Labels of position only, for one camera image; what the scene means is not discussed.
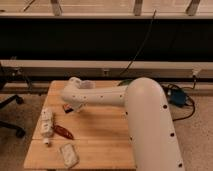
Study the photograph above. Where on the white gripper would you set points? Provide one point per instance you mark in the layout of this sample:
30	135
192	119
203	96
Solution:
77	107

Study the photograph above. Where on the brown rectangular eraser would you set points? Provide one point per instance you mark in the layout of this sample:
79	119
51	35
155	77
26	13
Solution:
67	108

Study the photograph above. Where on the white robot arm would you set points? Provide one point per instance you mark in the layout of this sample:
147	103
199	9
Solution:
151	129

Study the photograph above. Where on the translucent plastic cup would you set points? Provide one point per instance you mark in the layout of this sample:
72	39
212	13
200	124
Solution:
87	84

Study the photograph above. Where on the white plastic bottle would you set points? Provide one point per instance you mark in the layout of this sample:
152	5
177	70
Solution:
46	125

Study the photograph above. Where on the clear plastic packet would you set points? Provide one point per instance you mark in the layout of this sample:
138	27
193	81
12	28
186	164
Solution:
69	155

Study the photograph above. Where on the green round bowl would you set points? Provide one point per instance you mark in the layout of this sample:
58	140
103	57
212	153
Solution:
125	82

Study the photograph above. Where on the blue power box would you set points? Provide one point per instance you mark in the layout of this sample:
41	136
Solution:
177	97

